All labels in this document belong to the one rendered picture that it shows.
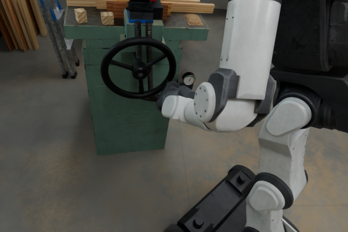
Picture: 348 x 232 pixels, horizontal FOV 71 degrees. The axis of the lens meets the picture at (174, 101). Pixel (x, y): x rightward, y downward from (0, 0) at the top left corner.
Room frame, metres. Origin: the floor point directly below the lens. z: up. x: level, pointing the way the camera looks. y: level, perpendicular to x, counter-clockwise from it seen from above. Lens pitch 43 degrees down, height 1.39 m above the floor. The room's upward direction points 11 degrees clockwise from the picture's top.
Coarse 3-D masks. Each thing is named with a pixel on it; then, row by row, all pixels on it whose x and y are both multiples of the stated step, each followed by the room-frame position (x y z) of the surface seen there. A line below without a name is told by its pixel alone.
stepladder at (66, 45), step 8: (40, 0) 1.50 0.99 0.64; (48, 0) 1.53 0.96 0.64; (56, 0) 1.69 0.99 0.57; (40, 8) 1.50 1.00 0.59; (48, 8) 1.50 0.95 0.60; (56, 8) 1.66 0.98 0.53; (56, 16) 1.58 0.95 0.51; (48, 24) 1.50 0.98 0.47; (56, 24) 1.53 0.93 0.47; (48, 32) 1.50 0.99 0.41; (56, 32) 1.50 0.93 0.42; (64, 32) 1.67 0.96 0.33; (64, 40) 1.56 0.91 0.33; (72, 40) 1.67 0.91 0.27; (56, 48) 1.51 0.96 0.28; (64, 48) 1.52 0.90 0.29; (72, 48) 1.68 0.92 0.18; (64, 56) 1.50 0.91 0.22; (72, 64) 1.56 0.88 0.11; (64, 72) 1.50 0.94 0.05; (72, 72) 1.51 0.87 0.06
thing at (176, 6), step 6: (96, 0) 1.00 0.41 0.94; (102, 0) 1.01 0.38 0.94; (108, 0) 1.02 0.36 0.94; (96, 6) 1.00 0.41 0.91; (102, 6) 1.01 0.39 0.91; (174, 6) 1.12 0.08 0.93; (180, 6) 1.13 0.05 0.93; (186, 6) 1.14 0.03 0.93; (192, 6) 1.15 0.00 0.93; (198, 6) 1.16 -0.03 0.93; (204, 6) 1.17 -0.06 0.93; (210, 6) 1.18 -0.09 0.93; (198, 12) 1.16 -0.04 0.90; (204, 12) 1.17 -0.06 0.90; (210, 12) 1.18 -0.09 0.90
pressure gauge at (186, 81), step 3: (186, 72) 0.96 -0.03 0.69; (189, 72) 0.96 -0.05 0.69; (192, 72) 0.97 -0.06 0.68; (183, 75) 0.95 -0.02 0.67; (186, 75) 0.94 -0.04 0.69; (189, 75) 0.94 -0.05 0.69; (192, 75) 0.94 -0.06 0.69; (183, 78) 0.93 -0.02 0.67; (186, 78) 0.93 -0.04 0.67; (189, 78) 0.94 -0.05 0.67; (192, 78) 0.94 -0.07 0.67; (195, 78) 0.95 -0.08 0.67; (183, 81) 0.93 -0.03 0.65; (186, 81) 0.93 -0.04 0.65; (189, 81) 0.94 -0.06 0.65; (192, 81) 0.94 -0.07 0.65; (186, 84) 0.93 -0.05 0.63; (189, 84) 0.94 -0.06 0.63
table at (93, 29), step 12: (72, 12) 0.93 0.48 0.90; (96, 12) 0.97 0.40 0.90; (180, 12) 1.13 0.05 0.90; (192, 12) 1.15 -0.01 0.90; (72, 24) 0.83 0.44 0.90; (84, 24) 0.85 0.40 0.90; (96, 24) 0.87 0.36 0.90; (120, 24) 0.90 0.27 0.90; (168, 24) 0.98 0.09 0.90; (180, 24) 1.00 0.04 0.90; (204, 24) 1.05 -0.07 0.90; (72, 36) 0.82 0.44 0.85; (84, 36) 0.84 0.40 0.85; (96, 36) 0.85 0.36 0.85; (108, 36) 0.87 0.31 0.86; (120, 36) 0.87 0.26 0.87; (168, 36) 0.96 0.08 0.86; (180, 36) 0.98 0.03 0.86; (192, 36) 0.99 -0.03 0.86; (204, 36) 1.01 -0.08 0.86; (132, 48) 0.81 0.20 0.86; (144, 48) 0.83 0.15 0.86; (156, 48) 0.84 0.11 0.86
